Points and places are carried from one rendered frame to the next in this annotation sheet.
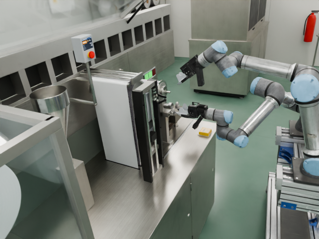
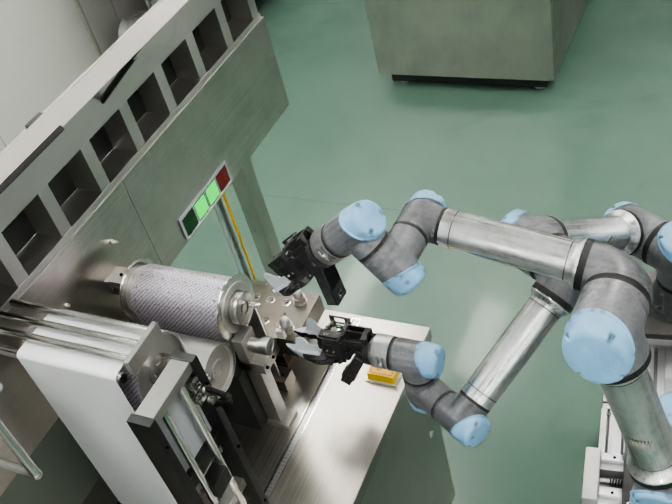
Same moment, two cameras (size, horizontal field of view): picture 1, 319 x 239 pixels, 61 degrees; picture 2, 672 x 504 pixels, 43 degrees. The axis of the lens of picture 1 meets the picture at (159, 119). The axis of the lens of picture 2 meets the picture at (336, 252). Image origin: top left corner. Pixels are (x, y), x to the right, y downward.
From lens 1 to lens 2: 0.75 m
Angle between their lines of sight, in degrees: 13
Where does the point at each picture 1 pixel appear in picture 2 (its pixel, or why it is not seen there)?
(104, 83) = (58, 368)
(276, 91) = not seen: hidden behind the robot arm
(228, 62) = (393, 260)
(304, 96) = (598, 371)
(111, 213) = not seen: outside the picture
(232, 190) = (509, 439)
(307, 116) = (618, 404)
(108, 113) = (91, 423)
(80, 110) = (17, 415)
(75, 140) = (21, 491)
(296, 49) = not seen: outside the picture
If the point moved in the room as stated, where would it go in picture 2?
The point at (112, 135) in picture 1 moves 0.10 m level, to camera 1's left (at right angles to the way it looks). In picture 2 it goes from (117, 464) to (72, 475)
